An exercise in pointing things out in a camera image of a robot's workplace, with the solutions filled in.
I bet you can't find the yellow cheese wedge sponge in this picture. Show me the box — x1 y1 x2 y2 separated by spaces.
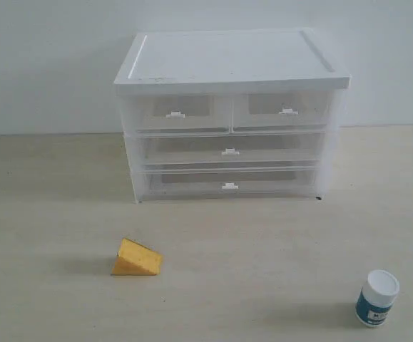
111 238 163 276

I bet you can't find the white capped blue bottle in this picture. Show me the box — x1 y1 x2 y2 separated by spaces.
355 269 400 328

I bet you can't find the middle wide clear drawer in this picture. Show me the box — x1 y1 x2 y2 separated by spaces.
136 133 327 165

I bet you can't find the white plastic drawer cabinet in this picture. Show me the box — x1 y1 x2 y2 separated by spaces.
113 28 350 200

